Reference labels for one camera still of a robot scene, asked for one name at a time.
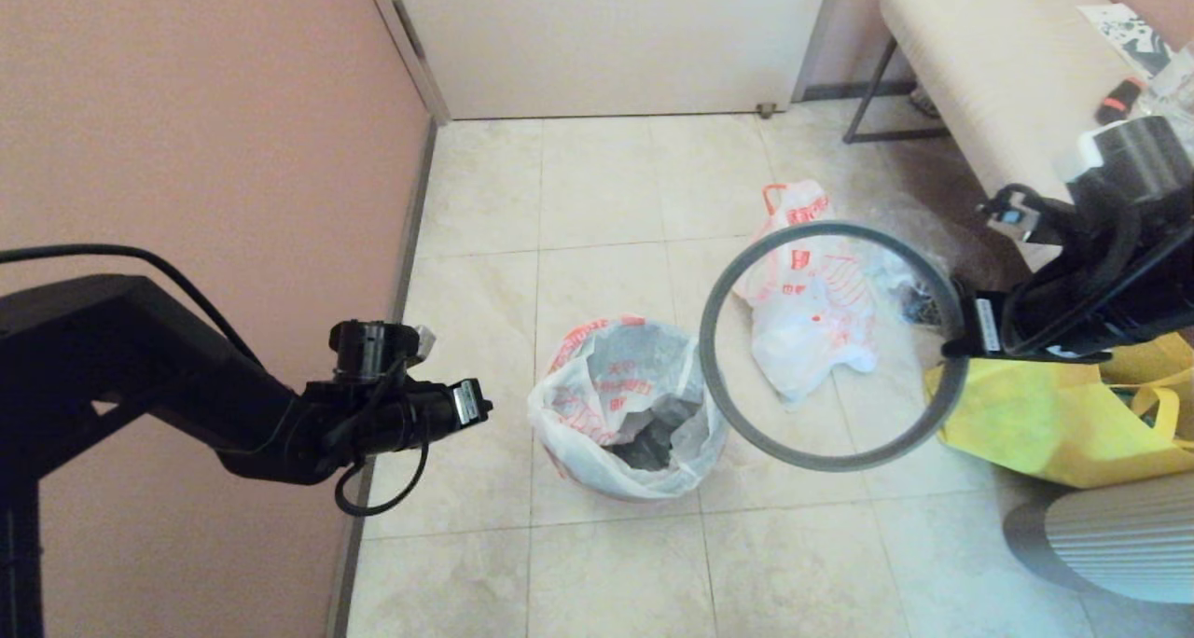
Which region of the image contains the white red-printed bin liner bag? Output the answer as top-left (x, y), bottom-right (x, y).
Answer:
top-left (527, 316), bottom-right (730, 502)

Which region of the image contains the white red plastic bag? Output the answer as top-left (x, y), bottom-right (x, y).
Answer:
top-left (730, 179), bottom-right (880, 408)

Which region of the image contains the grey bin rim ring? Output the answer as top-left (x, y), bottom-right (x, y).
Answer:
top-left (700, 221), bottom-right (971, 473)

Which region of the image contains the grey ribbed robot base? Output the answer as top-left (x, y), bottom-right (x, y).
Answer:
top-left (1003, 475), bottom-right (1194, 606)

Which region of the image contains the yellow fabric tote bag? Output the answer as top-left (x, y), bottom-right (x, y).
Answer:
top-left (925, 332), bottom-right (1194, 490)

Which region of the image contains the clear plastic bag with items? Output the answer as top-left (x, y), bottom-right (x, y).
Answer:
top-left (858, 195), bottom-right (980, 326)

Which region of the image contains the beige bench with metal legs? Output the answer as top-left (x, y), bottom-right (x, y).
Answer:
top-left (842, 0), bottom-right (1194, 270)

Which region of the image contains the black and orange marker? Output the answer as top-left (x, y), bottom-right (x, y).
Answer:
top-left (1096, 76), bottom-right (1145, 128)

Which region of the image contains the clear plastic water bottle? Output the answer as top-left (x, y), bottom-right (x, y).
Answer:
top-left (1133, 46), bottom-right (1194, 121)

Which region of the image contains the black and white printed paper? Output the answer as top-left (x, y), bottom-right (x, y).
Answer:
top-left (1079, 2), bottom-right (1173, 77)

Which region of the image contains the white door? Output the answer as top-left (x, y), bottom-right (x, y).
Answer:
top-left (387, 0), bottom-right (831, 119)

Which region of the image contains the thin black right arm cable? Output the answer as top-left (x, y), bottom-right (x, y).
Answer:
top-left (1012, 200), bottom-right (1194, 354)

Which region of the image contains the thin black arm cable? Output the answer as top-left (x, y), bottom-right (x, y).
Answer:
top-left (1012, 200), bottom-right (1194, 354)
top-left (0, 243), bottom-right (267, 368)

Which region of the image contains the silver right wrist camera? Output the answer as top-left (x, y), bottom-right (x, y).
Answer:
top-left (978, 186), bottom-right (1064, 244)

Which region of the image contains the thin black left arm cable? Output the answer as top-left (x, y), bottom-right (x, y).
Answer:
top-left (0, 243), bottom-right (267, 368)

